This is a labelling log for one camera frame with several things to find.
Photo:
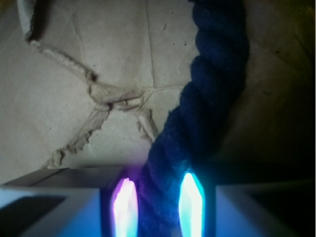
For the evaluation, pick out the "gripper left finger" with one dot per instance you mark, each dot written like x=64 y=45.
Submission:
x=84 y=202

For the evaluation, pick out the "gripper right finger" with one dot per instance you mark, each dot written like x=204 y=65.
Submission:
x=247 y=199

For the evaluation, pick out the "brown paper bag bin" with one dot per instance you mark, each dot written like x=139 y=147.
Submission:
x=148 y=45

